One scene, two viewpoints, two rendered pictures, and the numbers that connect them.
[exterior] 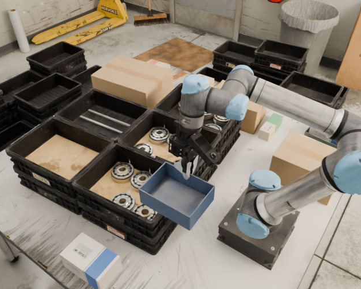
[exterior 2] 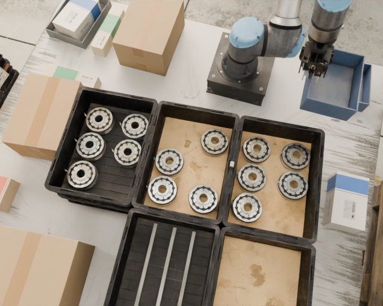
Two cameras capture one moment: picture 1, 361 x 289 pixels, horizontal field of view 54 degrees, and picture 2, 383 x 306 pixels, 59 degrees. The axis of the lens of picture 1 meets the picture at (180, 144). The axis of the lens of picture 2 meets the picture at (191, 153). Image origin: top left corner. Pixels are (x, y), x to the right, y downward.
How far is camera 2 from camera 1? 1.41 m
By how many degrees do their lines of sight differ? 57
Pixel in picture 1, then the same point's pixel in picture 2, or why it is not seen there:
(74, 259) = (362, 211)
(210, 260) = (284, 106)
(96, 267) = (358, 186)
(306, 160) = (159, 24)
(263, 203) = (293, 19)
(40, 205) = not seen: outside the picture
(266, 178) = (248, 27)
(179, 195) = (321, 87)
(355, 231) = not seen: hidden behind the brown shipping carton
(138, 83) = (49, 267)
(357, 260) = not seen: hidden behind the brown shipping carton
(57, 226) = (317, 271)
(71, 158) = (245, 295)
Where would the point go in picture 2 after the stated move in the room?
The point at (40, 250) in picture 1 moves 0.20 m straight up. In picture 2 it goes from (351, 270) to (379, 269)
